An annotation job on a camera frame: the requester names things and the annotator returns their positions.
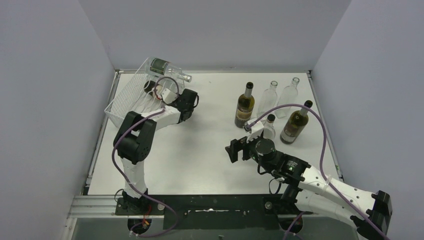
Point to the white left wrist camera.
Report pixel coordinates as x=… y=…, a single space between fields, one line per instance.
x=168 y=96

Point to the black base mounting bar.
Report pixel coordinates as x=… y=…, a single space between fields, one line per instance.
x=210 y=212

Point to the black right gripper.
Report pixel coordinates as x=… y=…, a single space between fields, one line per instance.
x=241 y=150

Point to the brown bottle with tan label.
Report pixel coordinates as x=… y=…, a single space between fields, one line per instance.
x=245 y=106

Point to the clear bottle with dark label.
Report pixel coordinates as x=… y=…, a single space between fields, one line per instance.
x=164 y=68

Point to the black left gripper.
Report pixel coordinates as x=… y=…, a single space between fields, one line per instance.
x=149 y=87

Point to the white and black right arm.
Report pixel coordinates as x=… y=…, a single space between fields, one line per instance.
x=308 y=191

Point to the clear square glass bottle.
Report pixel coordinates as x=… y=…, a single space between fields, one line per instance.
x=288 y=96

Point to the olive bottle with black cap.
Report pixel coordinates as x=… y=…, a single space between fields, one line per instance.
x=294 y=126

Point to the clear bottle with brown cap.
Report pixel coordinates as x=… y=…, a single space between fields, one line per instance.
x=268 y=127

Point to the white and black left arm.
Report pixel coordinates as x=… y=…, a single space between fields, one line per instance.
x=134 y=139

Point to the dark green wine bottle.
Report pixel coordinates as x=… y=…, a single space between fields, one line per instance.
x=152 y=89

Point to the white wire wine rack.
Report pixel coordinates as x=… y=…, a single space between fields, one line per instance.
x=133 y=98

